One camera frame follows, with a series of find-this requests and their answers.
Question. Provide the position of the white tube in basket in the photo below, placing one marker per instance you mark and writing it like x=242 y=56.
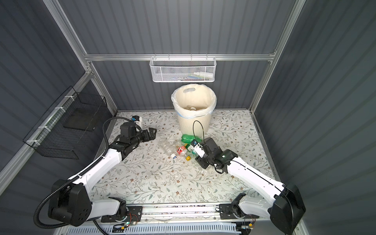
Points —
x=206 y=75

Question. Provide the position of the small green bottle yellow cap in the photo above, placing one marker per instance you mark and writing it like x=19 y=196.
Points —
x=191 y=153

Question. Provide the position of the white wire mesh basket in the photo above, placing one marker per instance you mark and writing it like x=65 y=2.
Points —
x=181 y=71

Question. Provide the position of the black wire mesh basket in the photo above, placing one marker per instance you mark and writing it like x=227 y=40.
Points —
x=72 y=130

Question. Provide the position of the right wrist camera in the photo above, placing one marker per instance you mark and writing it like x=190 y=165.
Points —
x=198 y=149

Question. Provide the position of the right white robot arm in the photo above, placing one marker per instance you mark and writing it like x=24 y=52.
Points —
x=268 y=188

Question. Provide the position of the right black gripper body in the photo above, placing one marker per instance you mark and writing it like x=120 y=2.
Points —
x=204 y=161

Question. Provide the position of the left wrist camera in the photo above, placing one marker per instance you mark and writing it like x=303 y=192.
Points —
x=138 y=120

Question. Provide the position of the large green soda bottle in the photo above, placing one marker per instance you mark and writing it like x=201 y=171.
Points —
x=187 y=139

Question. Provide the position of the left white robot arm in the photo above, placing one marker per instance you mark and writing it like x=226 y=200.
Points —
x=69 y=202

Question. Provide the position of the red label cola bottle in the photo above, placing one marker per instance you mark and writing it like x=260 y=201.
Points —
x=181 y=151

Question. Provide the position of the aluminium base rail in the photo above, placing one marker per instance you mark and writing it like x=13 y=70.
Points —
x=188 y=212

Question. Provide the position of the cream plastic waste bin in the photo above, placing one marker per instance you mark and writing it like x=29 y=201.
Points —
x=194 y=104

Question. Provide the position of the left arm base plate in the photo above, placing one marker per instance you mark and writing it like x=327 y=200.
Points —
x=132 y=214

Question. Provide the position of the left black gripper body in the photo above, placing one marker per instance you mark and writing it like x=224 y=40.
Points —
x=143 y=136

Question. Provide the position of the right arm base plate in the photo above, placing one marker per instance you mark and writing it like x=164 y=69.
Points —
x=229 y=211

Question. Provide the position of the white cable duct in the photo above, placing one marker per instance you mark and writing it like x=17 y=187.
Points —
x=173 y=228

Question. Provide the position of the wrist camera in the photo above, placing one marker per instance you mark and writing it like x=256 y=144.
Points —
x=198 y=149
x=138 y=120

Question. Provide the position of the clear bottle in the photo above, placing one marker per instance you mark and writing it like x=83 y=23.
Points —
x=167 y=148

